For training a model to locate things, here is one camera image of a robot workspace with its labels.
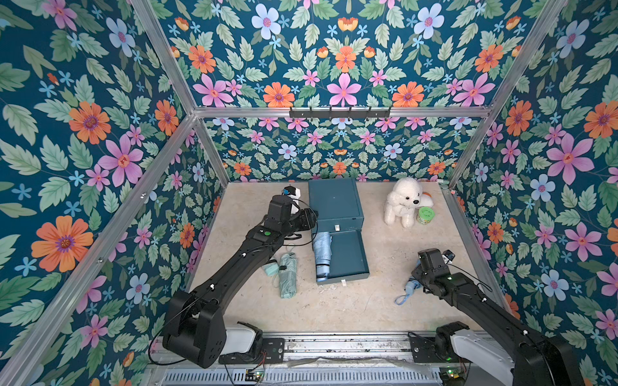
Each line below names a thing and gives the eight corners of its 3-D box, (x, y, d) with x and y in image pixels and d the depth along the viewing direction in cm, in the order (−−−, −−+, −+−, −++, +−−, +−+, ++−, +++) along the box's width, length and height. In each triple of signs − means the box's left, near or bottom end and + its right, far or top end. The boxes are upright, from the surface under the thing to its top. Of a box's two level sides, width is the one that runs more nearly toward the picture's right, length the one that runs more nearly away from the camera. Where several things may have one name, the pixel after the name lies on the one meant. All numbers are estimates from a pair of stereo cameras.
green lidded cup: (416, 223, 107) (420, 217, 103) (414, 214, 111) (417, 207, 107) (432, 223, 107) (436, 217, 103) (428, 214, 111) (432, 207, 107)
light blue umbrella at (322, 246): (313, 292, 87) (311, 278, 77) (315, 248, 98) (313, 232, 89) (332, 292, 87) (332, 278, 77) (331, 248, 98) (331, 231, 89)
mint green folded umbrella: (279, 298, 86) (277, 294, 82) (281, 258, 96) (279, 253, 92) (296, 297, 86) (295, 292, 82) (296, 257, 96) (295, 251, 92)
